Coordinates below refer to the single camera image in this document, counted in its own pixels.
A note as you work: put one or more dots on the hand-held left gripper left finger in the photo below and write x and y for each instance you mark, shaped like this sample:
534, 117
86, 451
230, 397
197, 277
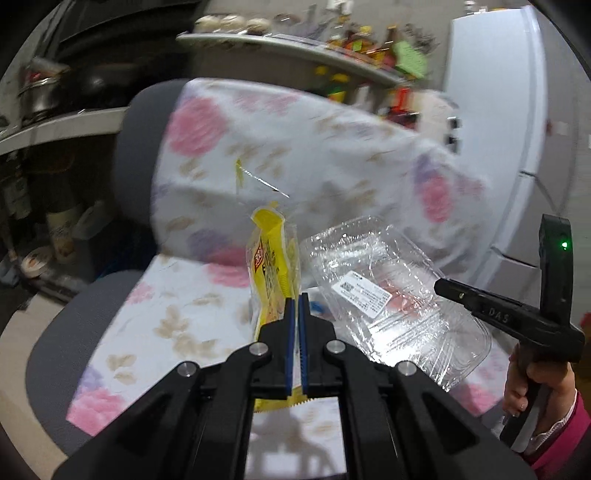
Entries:
288, 344

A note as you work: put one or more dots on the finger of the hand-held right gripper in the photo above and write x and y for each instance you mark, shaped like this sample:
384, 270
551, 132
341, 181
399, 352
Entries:
480, 304

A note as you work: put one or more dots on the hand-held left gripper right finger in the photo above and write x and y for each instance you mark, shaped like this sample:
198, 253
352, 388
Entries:
303, 344

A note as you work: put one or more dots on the yellow snack packet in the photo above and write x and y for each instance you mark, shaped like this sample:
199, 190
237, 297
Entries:
272, 277

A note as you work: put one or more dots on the clear plastic clamshell container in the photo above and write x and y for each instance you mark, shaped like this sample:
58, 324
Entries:
392, 286

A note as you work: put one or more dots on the clear bag with yellow strip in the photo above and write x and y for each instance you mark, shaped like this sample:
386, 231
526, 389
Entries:
240, 173

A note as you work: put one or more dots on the person's right forearm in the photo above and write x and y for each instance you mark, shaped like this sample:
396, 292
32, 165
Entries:
570, 438

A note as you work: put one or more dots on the person's right hand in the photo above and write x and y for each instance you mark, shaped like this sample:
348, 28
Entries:
554, 383

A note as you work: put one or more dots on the small blue wrapper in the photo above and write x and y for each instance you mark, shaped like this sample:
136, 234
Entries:
317, 308

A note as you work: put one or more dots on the white refrigerator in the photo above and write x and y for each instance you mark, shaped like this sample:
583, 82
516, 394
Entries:
498, 115

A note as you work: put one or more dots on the floral printed cloth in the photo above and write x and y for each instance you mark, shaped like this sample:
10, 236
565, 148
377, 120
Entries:
323, 152

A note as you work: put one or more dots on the white plastic jug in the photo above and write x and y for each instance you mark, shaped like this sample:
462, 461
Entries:
92, 220

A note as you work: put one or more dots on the brown bottle with white label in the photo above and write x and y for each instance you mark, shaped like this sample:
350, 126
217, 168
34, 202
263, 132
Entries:
62, 230

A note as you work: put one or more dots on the grey office chair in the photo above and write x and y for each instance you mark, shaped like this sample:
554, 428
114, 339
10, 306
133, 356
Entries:
138, 138

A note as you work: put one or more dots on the green box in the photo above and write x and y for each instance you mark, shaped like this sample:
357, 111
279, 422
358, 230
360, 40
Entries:
410, 59

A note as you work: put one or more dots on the small patterned bowl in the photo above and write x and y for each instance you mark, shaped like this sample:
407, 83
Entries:
36, 262

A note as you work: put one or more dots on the kitchen counter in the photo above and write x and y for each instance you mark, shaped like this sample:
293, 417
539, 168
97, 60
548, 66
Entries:
60, 129

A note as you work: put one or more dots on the glass jar with white lid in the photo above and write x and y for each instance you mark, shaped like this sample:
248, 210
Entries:
232, 23
257, 26
206, 23

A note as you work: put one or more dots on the black wok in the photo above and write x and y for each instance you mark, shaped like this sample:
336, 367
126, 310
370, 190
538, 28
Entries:
94, 81

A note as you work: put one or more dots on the steel cooking pot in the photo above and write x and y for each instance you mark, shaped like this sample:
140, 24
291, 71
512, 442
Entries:
41, 92

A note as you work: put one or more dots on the metal wall shelf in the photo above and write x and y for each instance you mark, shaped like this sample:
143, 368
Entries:
286, 48

